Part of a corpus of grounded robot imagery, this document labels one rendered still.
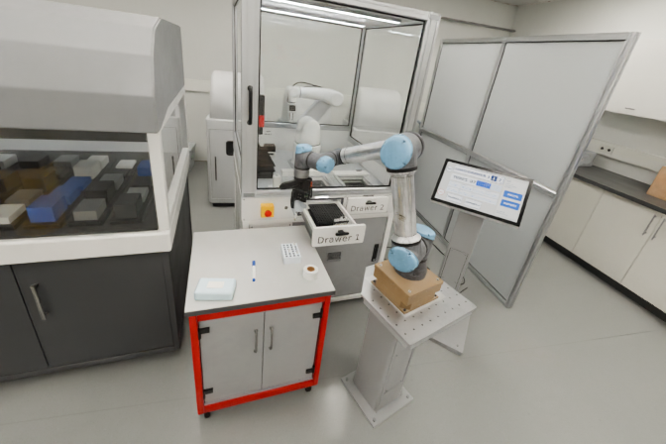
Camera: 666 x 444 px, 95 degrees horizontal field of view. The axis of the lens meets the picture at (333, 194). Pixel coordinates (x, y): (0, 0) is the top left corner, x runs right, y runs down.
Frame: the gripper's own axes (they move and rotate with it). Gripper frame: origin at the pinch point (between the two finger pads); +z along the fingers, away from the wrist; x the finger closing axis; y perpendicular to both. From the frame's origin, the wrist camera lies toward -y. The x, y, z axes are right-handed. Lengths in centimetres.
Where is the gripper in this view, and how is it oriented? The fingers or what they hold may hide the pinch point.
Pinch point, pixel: (294, 211)
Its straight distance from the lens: 156.3
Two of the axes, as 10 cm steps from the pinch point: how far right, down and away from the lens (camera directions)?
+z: -1.2, 9.1, 4.1
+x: 3.5, -3.4, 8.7
